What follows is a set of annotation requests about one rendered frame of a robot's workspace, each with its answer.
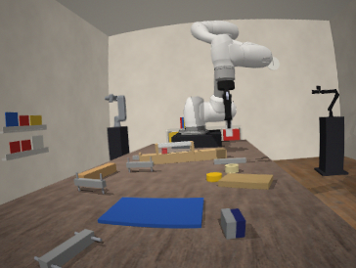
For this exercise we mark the yellow short cylinder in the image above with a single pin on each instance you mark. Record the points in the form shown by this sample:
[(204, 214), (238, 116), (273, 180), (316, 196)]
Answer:
[(213, 176)]

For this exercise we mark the tan wooden bar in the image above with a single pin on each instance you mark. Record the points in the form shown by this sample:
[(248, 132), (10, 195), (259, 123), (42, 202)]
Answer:
[(94, 173)]

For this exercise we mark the tan flat board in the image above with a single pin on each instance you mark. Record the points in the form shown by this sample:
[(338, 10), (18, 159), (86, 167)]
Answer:
[(246, 181)]

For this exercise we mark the cream roll of masking tape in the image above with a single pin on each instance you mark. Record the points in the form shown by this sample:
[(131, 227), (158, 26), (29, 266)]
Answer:
[(231, 168)]

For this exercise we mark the blue flat rectangular pad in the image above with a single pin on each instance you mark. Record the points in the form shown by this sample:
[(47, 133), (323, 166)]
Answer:
[(155, 213)]

